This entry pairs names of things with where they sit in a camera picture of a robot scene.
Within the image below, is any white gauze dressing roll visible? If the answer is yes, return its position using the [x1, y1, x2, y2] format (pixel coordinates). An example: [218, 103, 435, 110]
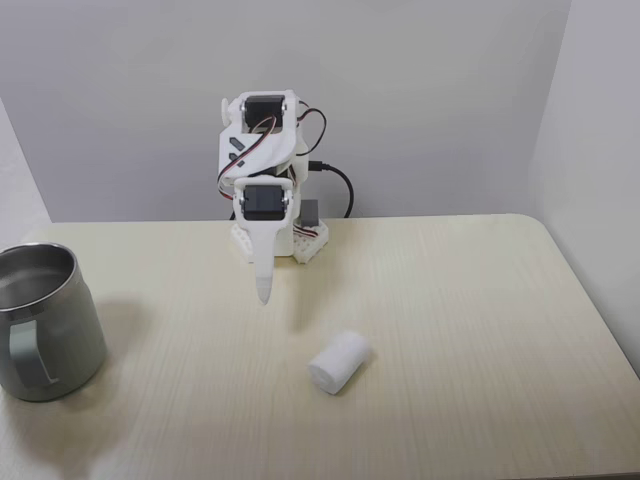
[307, 328, 373, 396]

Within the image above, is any black power cable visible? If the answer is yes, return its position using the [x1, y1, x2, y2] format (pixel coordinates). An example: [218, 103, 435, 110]
[308, 160, 356, 220]

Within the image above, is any red black white servo cable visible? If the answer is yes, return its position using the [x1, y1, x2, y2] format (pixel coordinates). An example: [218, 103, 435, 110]
[215, 107, 328, 202]

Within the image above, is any grey clamp block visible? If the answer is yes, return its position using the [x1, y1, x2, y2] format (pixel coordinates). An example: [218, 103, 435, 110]
[300, 199, 322, 228]

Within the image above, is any grey metal cup with handle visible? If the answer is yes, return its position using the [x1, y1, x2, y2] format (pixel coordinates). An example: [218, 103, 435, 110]
[0, 242, 110, 403]

